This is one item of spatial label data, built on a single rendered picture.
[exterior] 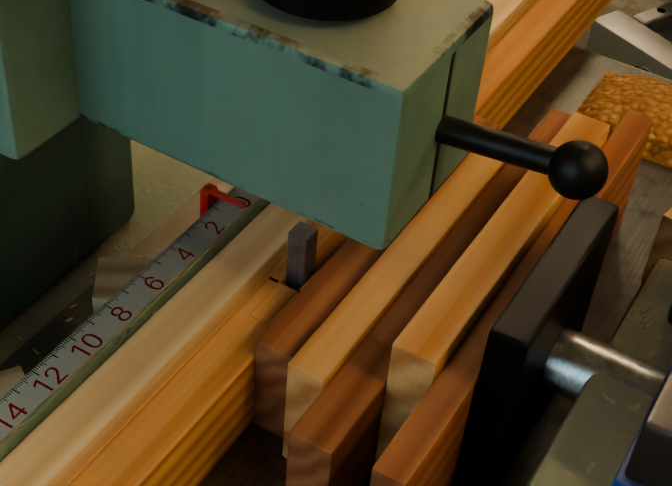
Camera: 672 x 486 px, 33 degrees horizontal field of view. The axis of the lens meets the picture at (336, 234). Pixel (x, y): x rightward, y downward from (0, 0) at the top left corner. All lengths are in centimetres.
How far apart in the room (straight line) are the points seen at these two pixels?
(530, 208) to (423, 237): 5
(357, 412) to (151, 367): 8
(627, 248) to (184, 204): 29
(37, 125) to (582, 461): 23
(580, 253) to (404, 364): 8
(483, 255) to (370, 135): 9
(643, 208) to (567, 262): 19
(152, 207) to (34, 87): 30
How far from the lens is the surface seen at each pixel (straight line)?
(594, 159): 37
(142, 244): 69
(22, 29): 41
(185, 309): 44
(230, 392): 43
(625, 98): 65
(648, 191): 62
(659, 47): 100
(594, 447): 41
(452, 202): 49
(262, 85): 38
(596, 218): 44
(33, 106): 43
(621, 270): 56
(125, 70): 42
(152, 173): 74
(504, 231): 45
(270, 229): 48
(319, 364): 42
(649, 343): 45
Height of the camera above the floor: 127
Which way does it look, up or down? 42 degrees down
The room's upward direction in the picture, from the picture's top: 5 degrees clockwise
